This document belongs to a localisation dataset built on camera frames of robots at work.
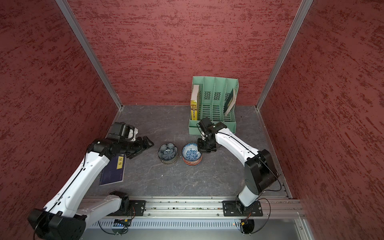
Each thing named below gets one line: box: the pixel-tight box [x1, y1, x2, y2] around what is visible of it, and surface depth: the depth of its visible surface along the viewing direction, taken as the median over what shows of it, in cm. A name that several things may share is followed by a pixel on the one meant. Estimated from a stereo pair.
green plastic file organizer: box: [188, 76, 239, 135], surface depth 109 cm
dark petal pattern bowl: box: [157, 143, 178, 160], surface depth 88 cm
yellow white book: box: [190, 84, 200, 121], surface depth 94 cm
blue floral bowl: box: [181, 142, 203, 162], surface depth 87 cm
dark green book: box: [223, 88, 237, 116], surface depth 107 cm
